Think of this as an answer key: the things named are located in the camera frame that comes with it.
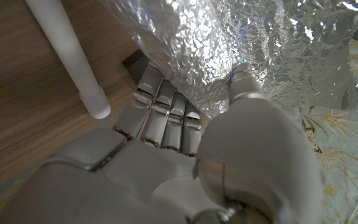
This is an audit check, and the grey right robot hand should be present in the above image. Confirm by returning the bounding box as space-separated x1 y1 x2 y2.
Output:
0 62 326 224

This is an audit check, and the crinkled aluminum foil roll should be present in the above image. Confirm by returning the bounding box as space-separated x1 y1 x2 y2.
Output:
99 0 358 121

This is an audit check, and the black square package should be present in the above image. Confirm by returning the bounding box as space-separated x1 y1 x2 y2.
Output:
122 49 150 85

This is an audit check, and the white cylindrical tube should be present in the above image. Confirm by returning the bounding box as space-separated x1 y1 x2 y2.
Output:
23 0 111 120

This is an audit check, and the floral blue backdrop cloth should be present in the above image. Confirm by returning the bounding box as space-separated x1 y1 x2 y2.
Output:
296 39 358 224

